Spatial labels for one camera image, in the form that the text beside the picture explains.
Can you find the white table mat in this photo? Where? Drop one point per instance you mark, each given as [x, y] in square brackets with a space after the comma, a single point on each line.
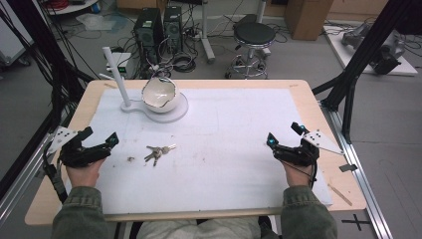
[215, 159]

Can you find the person's left hand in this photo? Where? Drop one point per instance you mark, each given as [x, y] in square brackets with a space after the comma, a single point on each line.
[83, 176]

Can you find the aluminium rail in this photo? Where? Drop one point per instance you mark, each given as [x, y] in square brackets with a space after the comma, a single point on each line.
[361, 172]
[20, 195]

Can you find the person's legs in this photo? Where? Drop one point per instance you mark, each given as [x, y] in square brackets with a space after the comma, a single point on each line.
[199, 230]

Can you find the black computer tower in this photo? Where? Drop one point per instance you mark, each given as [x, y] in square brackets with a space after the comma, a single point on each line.
[172, 28]
[148, 33]

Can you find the grey tape piece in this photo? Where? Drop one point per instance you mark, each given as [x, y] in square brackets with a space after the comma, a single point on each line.
[348, 167]

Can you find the white round table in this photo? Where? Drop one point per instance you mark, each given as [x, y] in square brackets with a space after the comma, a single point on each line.
[71, 6]

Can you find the thin wooden stick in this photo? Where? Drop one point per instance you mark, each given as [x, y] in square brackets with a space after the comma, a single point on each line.
[340, 194]

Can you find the clear plastic bag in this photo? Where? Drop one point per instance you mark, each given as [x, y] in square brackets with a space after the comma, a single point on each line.
[99, 21]

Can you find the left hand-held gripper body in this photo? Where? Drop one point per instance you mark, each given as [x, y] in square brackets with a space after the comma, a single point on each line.
[83, 156]

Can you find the black round stool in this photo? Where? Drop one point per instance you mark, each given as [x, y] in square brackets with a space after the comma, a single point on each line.
[254, 35]

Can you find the white power supply box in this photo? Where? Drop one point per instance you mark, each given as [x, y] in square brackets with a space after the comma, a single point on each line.
[123, 63]

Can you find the person's right hand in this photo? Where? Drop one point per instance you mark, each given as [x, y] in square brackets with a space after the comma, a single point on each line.
[298, 176]

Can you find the white platform board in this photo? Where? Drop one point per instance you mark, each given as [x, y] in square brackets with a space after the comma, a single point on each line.
[351, 56]

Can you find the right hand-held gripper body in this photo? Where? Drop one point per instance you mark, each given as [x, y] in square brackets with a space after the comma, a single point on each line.
[298, 154]

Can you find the white stand with pole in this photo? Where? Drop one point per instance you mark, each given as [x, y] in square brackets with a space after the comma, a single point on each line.
[117, 76]

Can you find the cardboard box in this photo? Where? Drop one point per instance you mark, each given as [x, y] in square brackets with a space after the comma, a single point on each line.
[308, 18]

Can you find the white cracked eggshell bowl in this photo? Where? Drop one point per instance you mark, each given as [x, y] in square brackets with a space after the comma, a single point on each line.
[159, 94]

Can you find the black metal frame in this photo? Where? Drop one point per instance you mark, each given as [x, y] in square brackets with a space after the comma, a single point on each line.
[358, 59]
[43, 49]

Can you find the white desk leg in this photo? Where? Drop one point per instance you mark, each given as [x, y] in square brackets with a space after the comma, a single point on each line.
[206, 33]

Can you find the bunch of silver keys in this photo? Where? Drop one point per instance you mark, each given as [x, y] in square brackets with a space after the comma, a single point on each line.
[156, 153]

